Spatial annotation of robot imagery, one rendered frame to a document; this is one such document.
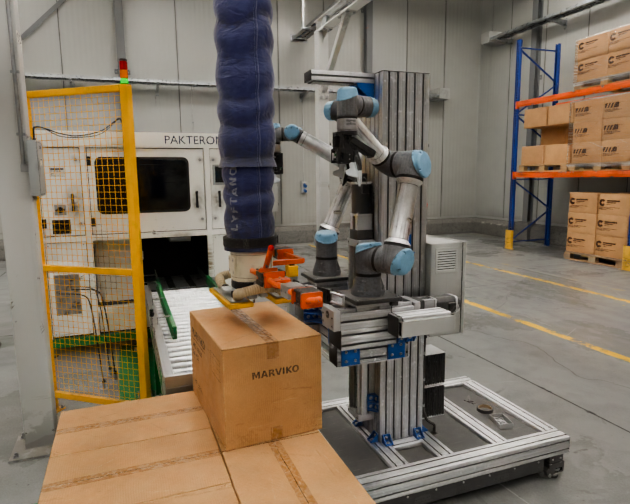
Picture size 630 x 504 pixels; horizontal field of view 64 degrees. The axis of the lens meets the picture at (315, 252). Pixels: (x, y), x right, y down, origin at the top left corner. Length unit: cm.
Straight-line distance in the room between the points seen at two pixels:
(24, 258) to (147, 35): 889
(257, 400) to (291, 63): 1061
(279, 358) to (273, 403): 18
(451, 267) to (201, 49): 976
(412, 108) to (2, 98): 211
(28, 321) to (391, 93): 231
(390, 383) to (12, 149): 233
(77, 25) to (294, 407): 1034
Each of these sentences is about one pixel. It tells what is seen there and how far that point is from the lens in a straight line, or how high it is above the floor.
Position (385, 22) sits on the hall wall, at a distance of 1331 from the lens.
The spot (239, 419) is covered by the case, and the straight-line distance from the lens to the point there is 199.
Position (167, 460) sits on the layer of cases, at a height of 54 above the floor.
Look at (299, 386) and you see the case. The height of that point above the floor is 74.
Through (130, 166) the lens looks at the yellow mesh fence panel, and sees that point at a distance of 317.
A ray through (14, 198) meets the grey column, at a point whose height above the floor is 146.
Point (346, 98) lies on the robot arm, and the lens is 186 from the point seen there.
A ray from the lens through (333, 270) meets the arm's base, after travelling 263.
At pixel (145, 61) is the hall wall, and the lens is 1153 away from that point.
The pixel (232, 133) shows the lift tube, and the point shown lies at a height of 173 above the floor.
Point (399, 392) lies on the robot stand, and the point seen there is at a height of 48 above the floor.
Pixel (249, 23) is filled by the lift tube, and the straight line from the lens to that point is 208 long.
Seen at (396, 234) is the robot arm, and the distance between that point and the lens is 212.
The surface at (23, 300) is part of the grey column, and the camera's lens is 323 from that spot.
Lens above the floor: 156
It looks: 9 degrees down
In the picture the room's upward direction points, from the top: 1 degrees counter-clockwise
